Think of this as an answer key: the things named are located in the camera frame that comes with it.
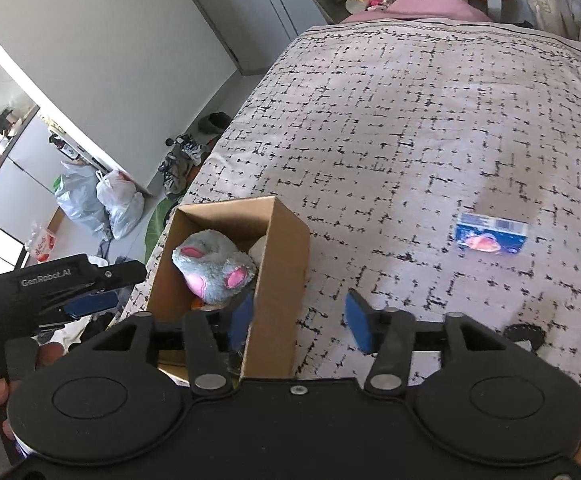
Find pink pillow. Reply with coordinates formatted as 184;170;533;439
342;0;492;24

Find grey plush toy pink ears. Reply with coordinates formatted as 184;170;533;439
171;229;259;309

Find white plastic bag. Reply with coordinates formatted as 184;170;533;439
95;169;146;240

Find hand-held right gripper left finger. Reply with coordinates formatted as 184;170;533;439
88;289;256;397

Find grey door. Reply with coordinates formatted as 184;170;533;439
167;0;342;77

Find green cartoon floor mat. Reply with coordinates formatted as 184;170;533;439
142;197;179;262

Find black hair band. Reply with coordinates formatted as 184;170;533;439
502;323;546;354

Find white cabinet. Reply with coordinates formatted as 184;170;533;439
0;104;67;272

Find red and white bag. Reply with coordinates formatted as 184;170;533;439
25;224;59;264

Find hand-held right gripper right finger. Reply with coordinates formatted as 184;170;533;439
345;288;537;397

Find blue tissue packet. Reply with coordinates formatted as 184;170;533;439
453;212;530;257

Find brown cardboard box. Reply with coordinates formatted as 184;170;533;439
146;195;311;382

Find dark slippers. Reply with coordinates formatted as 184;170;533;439
195;112;232;136

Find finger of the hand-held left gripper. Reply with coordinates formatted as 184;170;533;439
88;259;149;295
63;292;120;319

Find pair of patterned sneakers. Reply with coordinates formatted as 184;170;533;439
159;134;209;196

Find grey plastic bag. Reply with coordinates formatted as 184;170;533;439
54;162;109;234

